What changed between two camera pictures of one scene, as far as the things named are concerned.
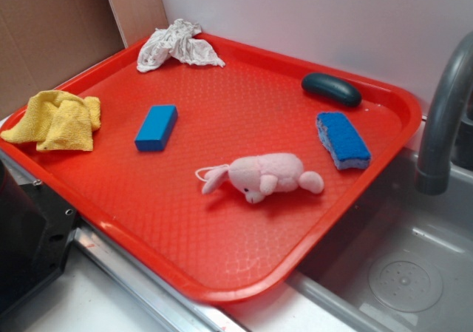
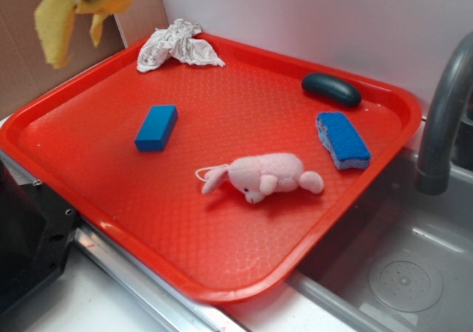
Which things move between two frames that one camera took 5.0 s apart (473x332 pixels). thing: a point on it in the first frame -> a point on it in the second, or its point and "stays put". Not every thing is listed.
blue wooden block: [156, 128] stays put
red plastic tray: [222, 180] stays put
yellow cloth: [58, 120] -> [55, 14]
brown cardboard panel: [51, 26] stays put
